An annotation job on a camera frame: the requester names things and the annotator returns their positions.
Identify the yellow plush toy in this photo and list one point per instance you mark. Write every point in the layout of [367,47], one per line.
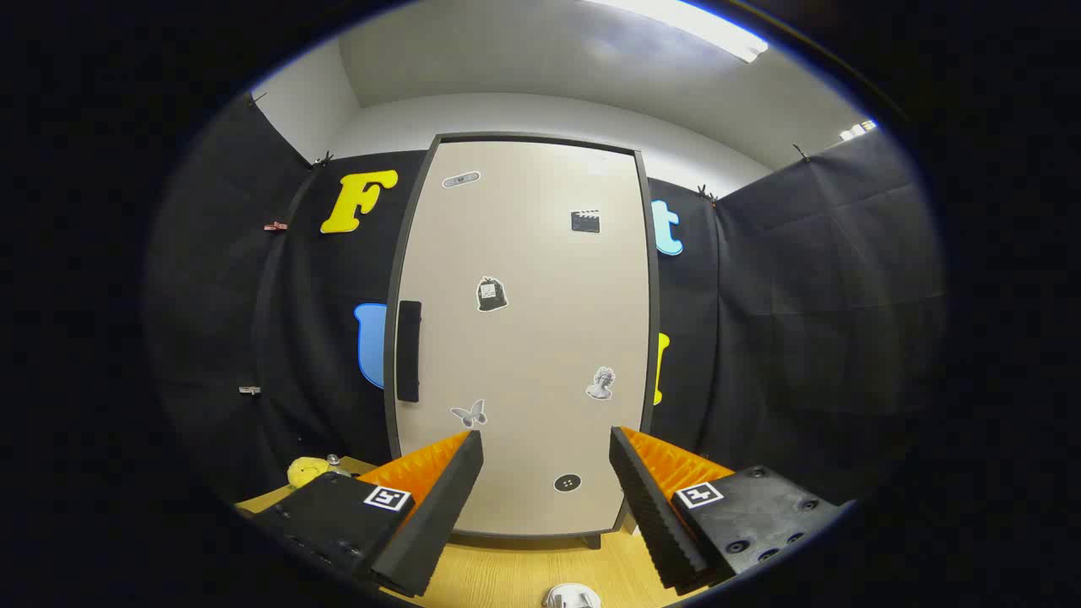
[306,473]

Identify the grey cabinet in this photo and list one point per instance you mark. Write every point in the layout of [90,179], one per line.
[654,279]

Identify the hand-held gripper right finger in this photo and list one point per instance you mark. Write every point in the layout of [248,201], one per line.
[654,515]

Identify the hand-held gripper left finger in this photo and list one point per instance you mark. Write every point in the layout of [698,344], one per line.
[439,515]

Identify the black backdrop cloth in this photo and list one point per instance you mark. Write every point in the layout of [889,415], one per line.
[211,295]

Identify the long ceiling light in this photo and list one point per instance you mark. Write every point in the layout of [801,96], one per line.
[701,25]

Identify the small ceiling light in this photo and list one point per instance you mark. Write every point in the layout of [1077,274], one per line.
[857,130]

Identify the black cloth clip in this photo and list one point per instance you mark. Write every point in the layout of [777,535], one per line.
[256,97]
[323,159]
[706,194]
[801,153]

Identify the white canvas shoe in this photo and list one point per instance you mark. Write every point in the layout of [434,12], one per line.
[573,598]

